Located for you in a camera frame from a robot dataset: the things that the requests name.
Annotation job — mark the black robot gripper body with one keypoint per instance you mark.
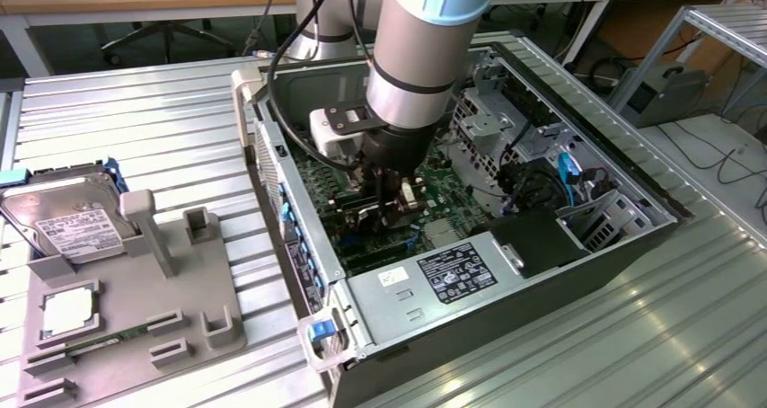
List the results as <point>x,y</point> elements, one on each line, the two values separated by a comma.
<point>396,149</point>

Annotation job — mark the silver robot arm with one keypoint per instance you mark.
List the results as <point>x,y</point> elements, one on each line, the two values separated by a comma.
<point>414,44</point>

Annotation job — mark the green motherboard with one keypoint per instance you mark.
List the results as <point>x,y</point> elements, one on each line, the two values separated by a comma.
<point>446,201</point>

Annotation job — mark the metal drive cage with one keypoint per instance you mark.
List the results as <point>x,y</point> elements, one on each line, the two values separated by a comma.
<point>492,125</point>

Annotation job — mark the silver chipset heatsink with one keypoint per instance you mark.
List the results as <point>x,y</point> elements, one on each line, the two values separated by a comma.
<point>445,235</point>

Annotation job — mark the long black expansion slot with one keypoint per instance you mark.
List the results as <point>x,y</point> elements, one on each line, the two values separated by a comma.
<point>378,251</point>
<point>384,259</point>

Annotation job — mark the black plastic shroud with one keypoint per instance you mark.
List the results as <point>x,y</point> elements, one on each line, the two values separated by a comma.
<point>540,242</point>

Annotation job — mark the grey power supply unit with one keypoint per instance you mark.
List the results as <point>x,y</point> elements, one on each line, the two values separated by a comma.
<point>390,309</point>

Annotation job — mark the metal disk bay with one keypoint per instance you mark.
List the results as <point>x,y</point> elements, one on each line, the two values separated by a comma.
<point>612,224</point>

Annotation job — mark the blue case latch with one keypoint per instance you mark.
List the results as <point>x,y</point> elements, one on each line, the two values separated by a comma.
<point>321,329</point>

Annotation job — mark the open black PC case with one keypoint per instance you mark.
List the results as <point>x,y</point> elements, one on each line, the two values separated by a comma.
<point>540,313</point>

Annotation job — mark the black office chair base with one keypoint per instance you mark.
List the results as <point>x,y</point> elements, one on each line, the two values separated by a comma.
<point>169,35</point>

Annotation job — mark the brown wooden panel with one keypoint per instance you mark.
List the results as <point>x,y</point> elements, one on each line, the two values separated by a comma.
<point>629,30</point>

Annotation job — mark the grey box device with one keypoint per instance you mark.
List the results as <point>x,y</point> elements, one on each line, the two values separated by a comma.
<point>672,93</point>

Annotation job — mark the grey plastic parts rack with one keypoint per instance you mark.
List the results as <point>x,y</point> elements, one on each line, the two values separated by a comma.
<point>138,300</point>

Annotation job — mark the silver hard disk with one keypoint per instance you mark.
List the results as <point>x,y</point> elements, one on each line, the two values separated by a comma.
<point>61,219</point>

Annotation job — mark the blue disk carrier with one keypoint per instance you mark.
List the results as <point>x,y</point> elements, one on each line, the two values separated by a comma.
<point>13,179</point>

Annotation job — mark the green RAM stick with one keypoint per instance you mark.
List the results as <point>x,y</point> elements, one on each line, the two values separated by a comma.
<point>102,341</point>

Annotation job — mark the silver CPU chip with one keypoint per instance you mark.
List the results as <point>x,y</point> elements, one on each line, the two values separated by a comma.
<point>69,313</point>

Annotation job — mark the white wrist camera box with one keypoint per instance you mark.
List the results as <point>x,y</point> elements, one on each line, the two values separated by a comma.
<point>330,134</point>

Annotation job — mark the aluminium frame table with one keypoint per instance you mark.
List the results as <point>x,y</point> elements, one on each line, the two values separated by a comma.
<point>720,21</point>

